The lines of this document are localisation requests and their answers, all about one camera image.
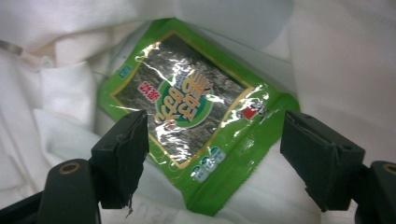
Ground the green seaweed snack packet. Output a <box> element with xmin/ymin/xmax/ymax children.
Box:
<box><xmin>96</xmin><ymin>18</ymin><xmax>302</xmax><ymax>217</ymax></box>

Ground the white patterned tote bag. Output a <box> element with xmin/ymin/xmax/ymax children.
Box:
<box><xmin>0</xmin><ymin>0</ymin><xmax>396</xmax><ymax>224</ymax></box>

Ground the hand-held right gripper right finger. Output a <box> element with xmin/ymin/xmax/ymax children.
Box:
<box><xmin>279</xmin><ymin>110</ymin><xmax>367</xmax><ymax>213</ymax></box>

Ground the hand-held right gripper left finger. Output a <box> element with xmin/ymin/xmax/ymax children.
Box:
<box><xmin>90</xmin><ymin>110</ymin><xmax>150</xmax><ymax>209</ymax></box>

